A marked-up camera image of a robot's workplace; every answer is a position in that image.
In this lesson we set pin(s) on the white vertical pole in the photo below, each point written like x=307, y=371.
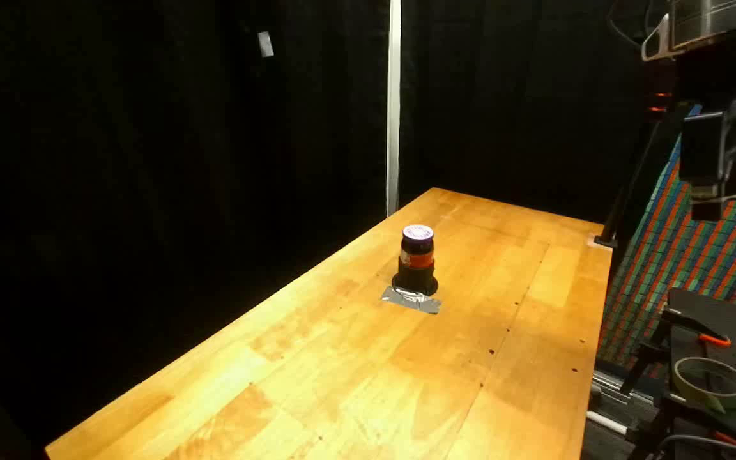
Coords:
x=391, y=103

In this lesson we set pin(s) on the black box device on mount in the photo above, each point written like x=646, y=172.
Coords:
x=703, y=148

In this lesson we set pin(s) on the grey duct tape patch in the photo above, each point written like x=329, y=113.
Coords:
x=410, y=300

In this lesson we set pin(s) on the black curtain backdrop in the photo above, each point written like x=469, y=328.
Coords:
x=128, y=169

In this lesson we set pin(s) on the glass jar with purple lid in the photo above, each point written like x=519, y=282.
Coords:
x=418, y=256

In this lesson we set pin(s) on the roll of beige tape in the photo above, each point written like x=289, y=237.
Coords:
x=683, y=384

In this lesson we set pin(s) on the small white tag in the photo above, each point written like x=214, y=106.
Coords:
x=263, y=40

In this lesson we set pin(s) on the black tripod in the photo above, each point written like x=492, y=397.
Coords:
x=634, y=180

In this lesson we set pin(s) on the colourful striped panel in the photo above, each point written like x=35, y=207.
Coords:
x=702, y=256

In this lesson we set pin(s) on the black side stand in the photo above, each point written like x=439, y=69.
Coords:
x=730, y=334

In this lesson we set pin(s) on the aluminium rail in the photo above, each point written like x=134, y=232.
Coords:
x=611, y=421

